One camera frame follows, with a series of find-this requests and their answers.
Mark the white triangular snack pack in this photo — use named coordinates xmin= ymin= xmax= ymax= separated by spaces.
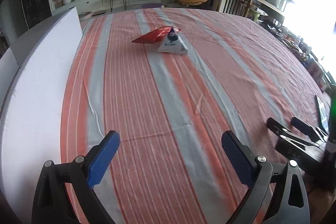
xmin=158 ymin=28 xmax=188 ymax=55

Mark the red foil snack packet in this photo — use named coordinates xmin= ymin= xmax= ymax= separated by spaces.
xmin=132 ymin=26 xmax=181 ymax=44

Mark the person right hand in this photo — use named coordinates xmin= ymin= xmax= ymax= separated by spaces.
xmin=307 ymin=188 xmax=335 ymax=223

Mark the red grey striped tablecloth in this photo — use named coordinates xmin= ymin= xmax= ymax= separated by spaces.
xmin=60 ymin=8 xmax=330 ymax=223

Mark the white foam board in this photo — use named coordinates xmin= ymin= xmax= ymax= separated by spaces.
xmin=1 ymin=8 xmax=83 ymax=218

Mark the cluttered wooden side table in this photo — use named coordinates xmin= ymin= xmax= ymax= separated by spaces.
xmin=247 ymin=0 xmax=335 ymax=92

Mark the dark wooden chair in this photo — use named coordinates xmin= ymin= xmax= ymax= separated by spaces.
xmin=219 ymin=0 xmax=253 ymax=18

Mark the white tv cabinet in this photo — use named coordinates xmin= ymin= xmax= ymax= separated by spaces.
xmin=51 ymin=0 xmax=161 ymax=15

